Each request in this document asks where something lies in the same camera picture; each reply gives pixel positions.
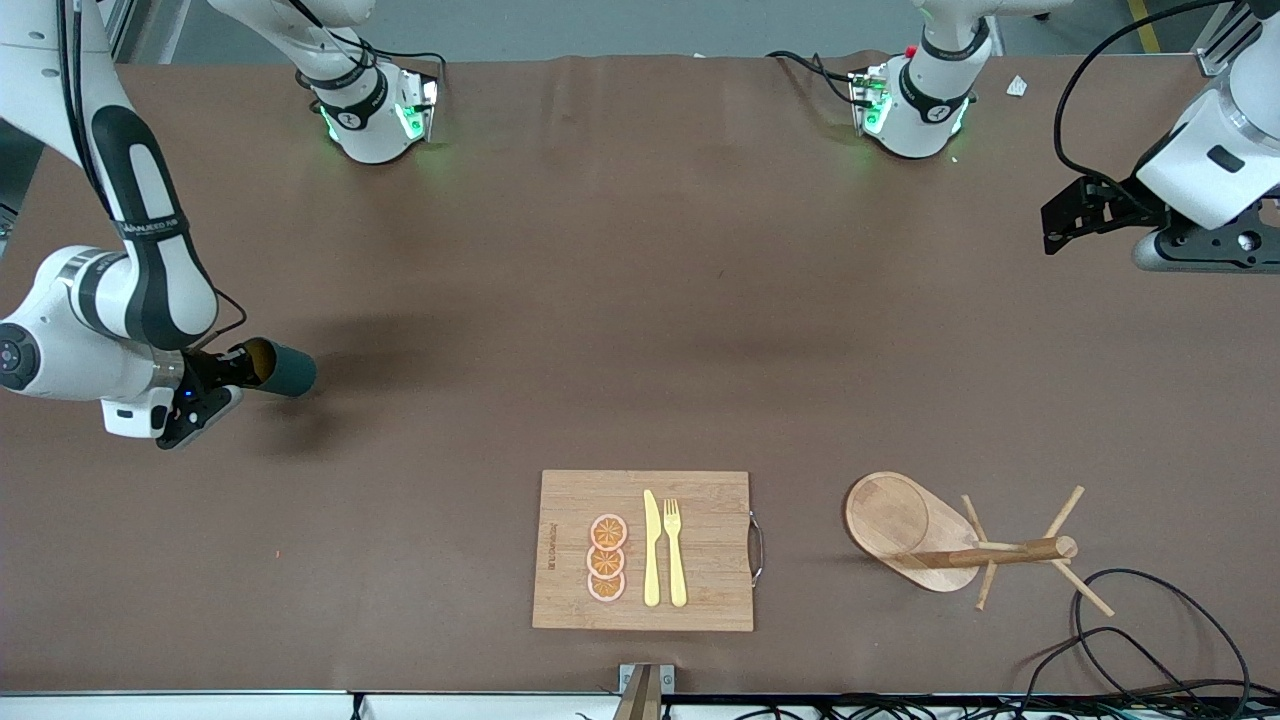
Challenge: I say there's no teal cup with yellow inside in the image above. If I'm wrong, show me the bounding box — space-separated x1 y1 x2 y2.
240 338 318 399

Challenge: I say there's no wooden cup rack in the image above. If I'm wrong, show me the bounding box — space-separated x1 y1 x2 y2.
844 471 1116 618

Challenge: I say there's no brown table mat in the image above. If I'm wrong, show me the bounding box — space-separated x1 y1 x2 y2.
0 52 1280 696

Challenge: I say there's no yellow plastic knife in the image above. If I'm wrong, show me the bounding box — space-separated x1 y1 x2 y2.
643 489 662 608

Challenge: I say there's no yellow plastic fork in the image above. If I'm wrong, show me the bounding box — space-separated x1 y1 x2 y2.
663 498 689 609

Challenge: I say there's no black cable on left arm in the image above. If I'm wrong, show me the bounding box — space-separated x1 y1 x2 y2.
1054 0 1241 201

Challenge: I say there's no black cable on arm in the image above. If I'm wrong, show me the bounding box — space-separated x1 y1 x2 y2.
55 0 249 351
1054 0 1241 201

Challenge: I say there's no aluminium frame profile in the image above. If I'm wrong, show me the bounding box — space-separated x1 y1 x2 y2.
98 0 191 66
1190 0 1263 78

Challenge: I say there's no black left base cable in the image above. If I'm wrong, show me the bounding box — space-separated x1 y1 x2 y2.
766 50 863 106

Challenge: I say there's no black base cable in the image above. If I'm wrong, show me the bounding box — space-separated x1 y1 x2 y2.
766 50 863 106
355 38 448 81

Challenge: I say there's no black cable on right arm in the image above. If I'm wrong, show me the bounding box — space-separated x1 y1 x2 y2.
55 0 249 351

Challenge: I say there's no white table edge rail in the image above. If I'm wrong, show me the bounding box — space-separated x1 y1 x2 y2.
0 690 621 720

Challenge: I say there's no black looped table cable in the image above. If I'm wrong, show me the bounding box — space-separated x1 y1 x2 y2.
1072 568 1253 701
1020 627 1211 701

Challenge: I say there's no black right base cable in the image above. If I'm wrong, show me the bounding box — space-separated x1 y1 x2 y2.
355 38 448 81

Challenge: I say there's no bamboo cutting board with handle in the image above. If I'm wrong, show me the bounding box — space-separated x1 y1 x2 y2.
531 469 767 633

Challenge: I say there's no black cable bundle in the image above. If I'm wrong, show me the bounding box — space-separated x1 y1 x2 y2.
575 693 1280 720

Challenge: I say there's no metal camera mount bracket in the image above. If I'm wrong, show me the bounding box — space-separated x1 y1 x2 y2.
612 663 677 720

